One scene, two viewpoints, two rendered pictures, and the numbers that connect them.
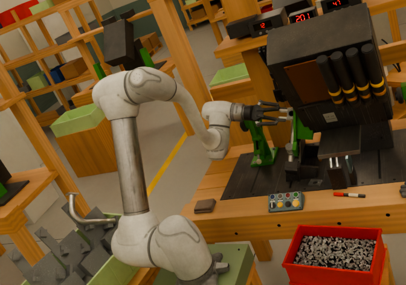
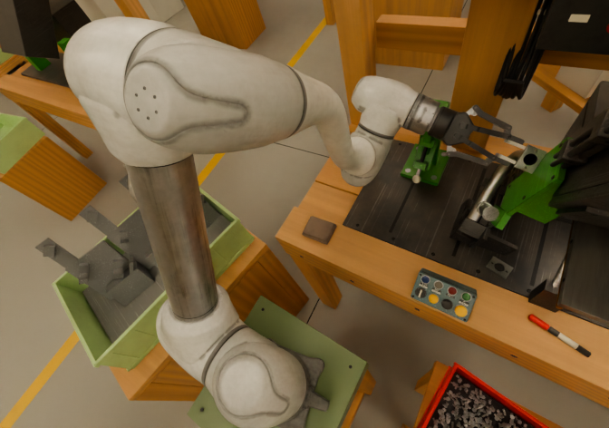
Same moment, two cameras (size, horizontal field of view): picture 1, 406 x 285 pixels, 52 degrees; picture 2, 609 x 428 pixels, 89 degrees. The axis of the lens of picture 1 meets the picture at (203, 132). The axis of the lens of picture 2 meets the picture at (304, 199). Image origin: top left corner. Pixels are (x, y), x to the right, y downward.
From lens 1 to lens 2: 1.26 m
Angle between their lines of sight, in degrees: 35
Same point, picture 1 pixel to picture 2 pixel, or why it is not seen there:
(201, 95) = (360, 33)
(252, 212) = (384, 278)
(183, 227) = (260, 405)
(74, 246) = (141, 229)
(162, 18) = not seen: outside the picture
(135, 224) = (183, 340)
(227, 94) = (404, 39)
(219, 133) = (373, 152)
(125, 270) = not seen: hidden behind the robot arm
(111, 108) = (110, 141)
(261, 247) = not seen: hidden behind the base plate
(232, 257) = (337, 378)
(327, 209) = (509, 344)
